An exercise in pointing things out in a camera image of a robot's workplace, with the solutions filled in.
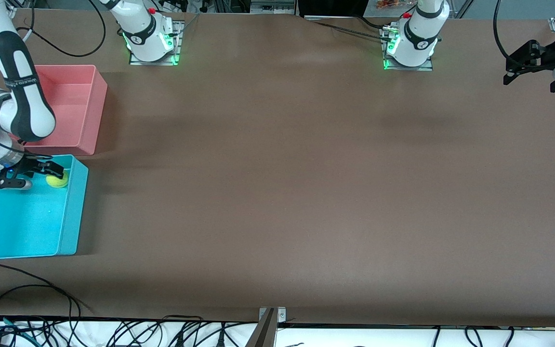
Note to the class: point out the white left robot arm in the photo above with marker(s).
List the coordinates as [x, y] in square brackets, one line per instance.
[419, 38]

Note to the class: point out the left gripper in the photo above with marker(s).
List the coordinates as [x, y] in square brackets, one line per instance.
[543, 54]

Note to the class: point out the dark clothed person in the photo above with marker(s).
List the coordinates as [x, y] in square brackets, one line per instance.
[330, 6]

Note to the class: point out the grey metal pole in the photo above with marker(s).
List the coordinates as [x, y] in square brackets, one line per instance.
[264, 332]

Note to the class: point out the yellow-green tennis ball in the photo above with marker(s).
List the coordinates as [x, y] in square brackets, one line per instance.
[57, 181]

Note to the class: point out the blue plastic bin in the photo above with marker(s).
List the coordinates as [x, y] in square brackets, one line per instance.
[27, 221]

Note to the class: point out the metal base plate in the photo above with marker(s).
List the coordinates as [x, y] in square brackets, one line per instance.
[154, 63]
[427, 68]

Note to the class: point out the pink plastic bin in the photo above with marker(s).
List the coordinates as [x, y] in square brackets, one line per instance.
[75, 106]

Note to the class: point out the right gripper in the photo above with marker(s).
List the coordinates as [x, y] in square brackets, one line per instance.
[35, 165]

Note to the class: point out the small metal bracket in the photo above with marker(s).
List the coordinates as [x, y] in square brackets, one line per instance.
[281, 314]

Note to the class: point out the orange packet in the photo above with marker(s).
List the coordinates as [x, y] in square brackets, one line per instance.
[388, 4]

